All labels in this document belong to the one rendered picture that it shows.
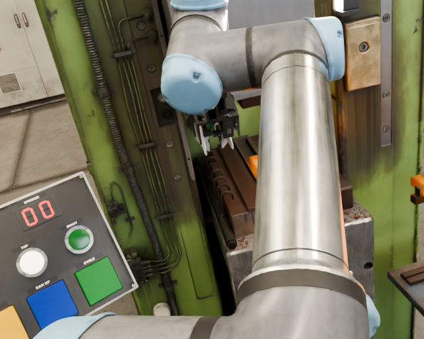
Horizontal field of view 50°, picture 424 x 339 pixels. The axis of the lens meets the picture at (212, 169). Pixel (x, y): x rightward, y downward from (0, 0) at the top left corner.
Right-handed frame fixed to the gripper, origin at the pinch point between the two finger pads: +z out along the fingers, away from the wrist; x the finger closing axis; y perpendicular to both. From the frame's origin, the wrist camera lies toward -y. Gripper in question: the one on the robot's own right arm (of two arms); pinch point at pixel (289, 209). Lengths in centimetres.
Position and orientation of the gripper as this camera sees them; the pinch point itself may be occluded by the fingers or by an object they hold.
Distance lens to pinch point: 106.3
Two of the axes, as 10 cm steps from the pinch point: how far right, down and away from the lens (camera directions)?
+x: 9.7, -2.4, 0.8
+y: 1.8, 8.8, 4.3
